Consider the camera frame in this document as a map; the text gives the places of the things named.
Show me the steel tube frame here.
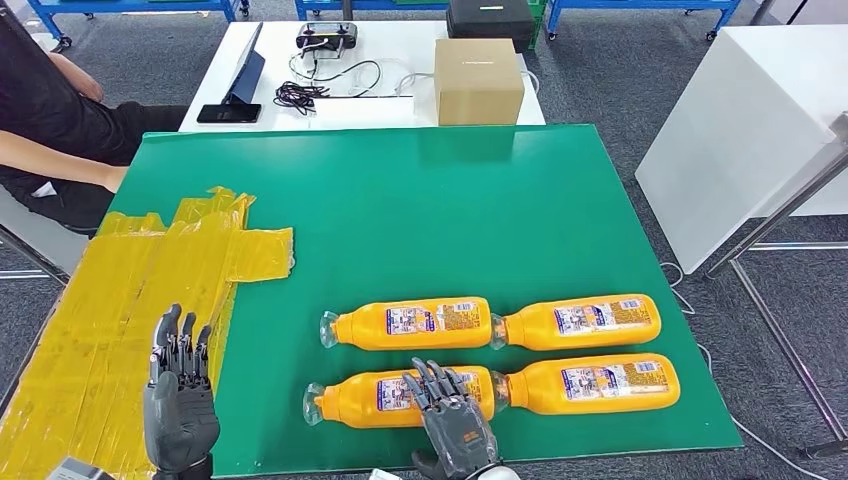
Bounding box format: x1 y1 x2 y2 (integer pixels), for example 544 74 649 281
705 112 848 462

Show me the black remote controller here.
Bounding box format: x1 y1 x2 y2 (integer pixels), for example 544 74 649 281
295 21 359 53

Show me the green plastic crate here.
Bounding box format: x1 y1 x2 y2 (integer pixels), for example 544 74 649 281
526 0 549 51

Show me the tablet in blue-grey case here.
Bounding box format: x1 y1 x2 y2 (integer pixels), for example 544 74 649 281
221 21 266 107

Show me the black phone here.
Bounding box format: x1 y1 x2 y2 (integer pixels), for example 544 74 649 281
196 102 263 125

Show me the blue metal rack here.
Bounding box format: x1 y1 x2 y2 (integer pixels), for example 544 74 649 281
294 0 452 21
546 0 742 42
26 0 252 52

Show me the brown cardboard box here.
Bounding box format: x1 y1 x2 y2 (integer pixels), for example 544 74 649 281
433 37 526 127

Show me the black cable bundle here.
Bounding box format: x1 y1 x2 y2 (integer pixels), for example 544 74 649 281
273 80 331 117

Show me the black hard case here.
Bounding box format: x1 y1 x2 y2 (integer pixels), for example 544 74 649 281
445 0 537 54

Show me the white table cable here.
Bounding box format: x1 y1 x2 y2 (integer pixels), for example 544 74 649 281
344 58 439 98

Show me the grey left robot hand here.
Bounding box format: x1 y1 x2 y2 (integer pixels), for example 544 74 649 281
142 303 222 466

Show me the white floor cable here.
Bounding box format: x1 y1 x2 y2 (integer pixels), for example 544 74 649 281
659 261 833 480

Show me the white cabinet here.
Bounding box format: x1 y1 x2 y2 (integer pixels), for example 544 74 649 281
634 25 848 276

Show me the white table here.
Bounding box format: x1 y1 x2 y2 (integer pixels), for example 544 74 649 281
178 19 547 134

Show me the grey chair seat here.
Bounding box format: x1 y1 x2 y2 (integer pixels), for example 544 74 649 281
0 185 91 281

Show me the yellow taped cardboard sheet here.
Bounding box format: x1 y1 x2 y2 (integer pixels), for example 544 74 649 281
0 186 296 480

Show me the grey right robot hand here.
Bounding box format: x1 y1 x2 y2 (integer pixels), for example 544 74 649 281
402 357 500 480

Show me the orange bottle with clear cap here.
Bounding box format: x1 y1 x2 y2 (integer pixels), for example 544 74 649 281
319 296 495 352
302 365 497 430
490 294 662 352
491 353 682 417

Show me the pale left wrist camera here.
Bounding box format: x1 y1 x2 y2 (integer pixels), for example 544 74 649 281
44 457 115 480

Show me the green table mat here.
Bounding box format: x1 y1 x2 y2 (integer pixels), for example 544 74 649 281
109 123 745 480

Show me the person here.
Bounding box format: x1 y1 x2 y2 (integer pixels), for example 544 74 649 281
0 0 190 234

